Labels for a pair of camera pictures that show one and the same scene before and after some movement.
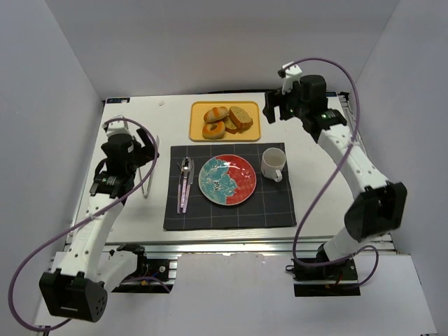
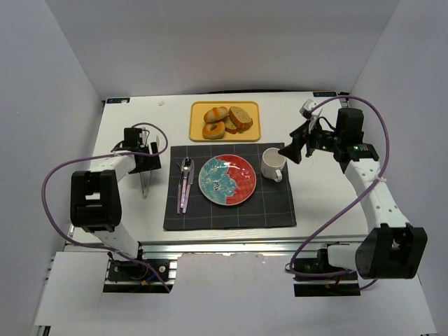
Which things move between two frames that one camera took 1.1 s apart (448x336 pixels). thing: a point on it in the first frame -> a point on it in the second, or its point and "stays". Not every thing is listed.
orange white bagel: x=213 y=130 stays
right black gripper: x=271 y=103 -> x=309 y=142
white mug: x=272 y=162 stays
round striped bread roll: x=215 y=114 stays
